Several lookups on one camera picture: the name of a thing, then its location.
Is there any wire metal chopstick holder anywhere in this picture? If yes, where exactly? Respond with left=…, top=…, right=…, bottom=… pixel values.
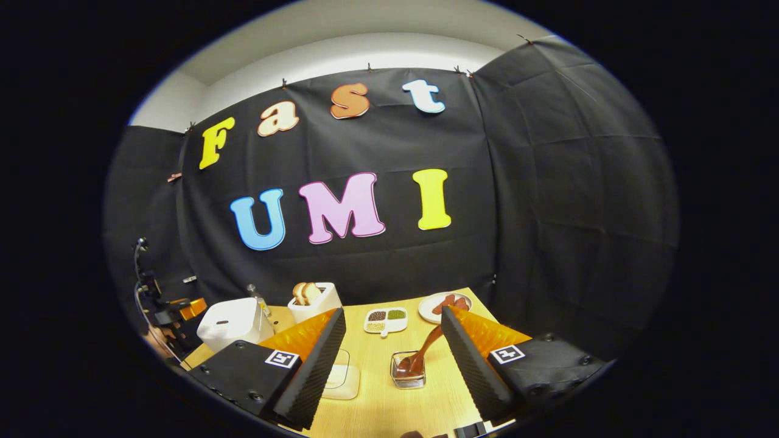
left=390, top=350, right=427, bottom=390

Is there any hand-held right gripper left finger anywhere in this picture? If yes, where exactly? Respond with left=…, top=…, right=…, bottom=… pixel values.
left=190, top=307, right=348, bottom=430

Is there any clear plastic rice container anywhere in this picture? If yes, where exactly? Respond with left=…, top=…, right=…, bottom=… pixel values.
left=321, top=349, right=361, bottom=401

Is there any white round plate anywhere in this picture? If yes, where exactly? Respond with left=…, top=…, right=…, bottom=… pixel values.
left=418, top=292, right=472, bottom=324

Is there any white divided bean dish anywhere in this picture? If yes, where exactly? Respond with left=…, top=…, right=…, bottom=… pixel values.
left=363, top=307, right=409, bottom=337

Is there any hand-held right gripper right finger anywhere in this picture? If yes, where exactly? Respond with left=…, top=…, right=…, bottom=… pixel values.
left=440, top=305, right=609, bottom=426

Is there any white toaster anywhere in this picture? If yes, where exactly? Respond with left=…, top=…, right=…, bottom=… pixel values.
left=287, top=282, right=343, bottom=324

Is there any white rice cooker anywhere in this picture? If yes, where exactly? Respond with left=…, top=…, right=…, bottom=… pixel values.
left=197, top=297, right=276, bottom=352

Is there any small glass bottle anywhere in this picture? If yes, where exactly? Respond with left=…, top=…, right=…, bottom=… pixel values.
left=246, top=283, right=272, bottom=318

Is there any brown wooden spoon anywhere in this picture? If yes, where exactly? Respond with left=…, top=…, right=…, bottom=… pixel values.
left=396, top=325, right=445, bottom=375

